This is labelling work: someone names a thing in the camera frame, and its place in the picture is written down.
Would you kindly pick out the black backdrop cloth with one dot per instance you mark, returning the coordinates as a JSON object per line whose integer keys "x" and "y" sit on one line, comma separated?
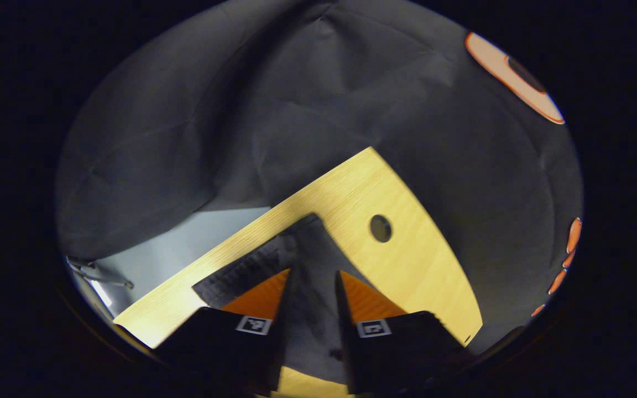
{"x": 296, "y": 83}

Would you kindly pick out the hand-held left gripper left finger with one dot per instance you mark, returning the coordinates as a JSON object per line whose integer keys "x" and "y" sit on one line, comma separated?
{"x": 224, "y": 354}

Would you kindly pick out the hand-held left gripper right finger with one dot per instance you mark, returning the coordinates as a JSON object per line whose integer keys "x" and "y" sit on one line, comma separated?
{"x": 396, "y": 354}

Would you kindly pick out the dark denim jeans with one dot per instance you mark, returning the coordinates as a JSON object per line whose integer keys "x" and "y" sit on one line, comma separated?
{"x": 310, "y": 287}

